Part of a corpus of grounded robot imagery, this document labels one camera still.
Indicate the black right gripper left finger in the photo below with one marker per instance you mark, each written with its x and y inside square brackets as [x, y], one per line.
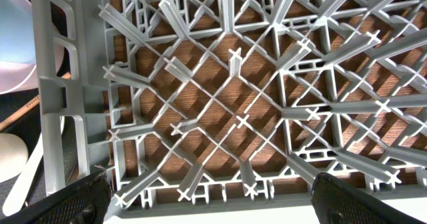
[84, 201]

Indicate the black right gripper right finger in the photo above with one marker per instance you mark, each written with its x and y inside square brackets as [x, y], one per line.
[335, 201]

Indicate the small pink saucer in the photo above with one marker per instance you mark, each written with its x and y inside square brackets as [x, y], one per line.
[18, 76]

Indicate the white paper cup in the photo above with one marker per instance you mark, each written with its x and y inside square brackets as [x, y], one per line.
[14, 156]

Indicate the blue plastic cup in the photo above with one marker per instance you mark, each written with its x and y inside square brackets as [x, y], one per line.
[17, 39]

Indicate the grey dishwasher rack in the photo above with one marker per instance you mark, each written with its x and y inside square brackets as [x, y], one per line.
[198, 106]

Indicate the white plastic fork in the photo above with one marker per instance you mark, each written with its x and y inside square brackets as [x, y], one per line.
[20, 190]

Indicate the wooden chopstick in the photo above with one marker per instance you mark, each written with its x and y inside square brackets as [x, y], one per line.
[20, 110]

